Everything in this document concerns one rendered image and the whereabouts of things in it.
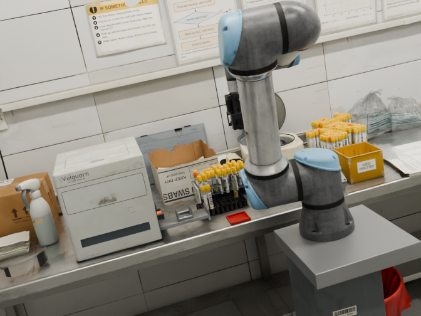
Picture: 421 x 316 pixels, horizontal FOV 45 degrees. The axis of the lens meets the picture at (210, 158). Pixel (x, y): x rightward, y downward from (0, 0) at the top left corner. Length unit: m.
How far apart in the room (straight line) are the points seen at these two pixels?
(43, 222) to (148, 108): 0.68
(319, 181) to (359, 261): 0.22
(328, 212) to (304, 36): 0.48
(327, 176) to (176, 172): 0.74
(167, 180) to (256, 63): 0.88
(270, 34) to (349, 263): 0.58
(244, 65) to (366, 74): 1.42
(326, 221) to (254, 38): 0.54
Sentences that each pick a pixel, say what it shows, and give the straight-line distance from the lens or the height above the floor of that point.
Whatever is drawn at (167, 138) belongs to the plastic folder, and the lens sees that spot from 2.22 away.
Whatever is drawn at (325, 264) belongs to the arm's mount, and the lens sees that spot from 1.31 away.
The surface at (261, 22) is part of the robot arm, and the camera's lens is 1.15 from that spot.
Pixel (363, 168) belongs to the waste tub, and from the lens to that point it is 1.88.
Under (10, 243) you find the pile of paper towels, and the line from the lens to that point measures 1.94.
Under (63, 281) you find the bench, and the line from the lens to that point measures 1.68.
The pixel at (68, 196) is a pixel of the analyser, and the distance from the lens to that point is 1.62.
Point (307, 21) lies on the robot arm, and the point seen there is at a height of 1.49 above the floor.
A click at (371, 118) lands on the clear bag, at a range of 2.36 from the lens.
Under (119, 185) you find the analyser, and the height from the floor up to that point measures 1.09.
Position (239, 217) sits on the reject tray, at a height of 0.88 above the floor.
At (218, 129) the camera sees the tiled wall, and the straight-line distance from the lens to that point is 2.29.
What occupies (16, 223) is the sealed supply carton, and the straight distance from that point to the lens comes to 2.01.
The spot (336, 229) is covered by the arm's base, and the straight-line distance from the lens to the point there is 1.41.
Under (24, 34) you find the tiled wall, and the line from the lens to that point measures 2.19.
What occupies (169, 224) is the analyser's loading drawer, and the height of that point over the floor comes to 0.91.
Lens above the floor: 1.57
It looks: 17 degrees down
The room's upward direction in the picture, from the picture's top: 11 degrees counter-clockwise
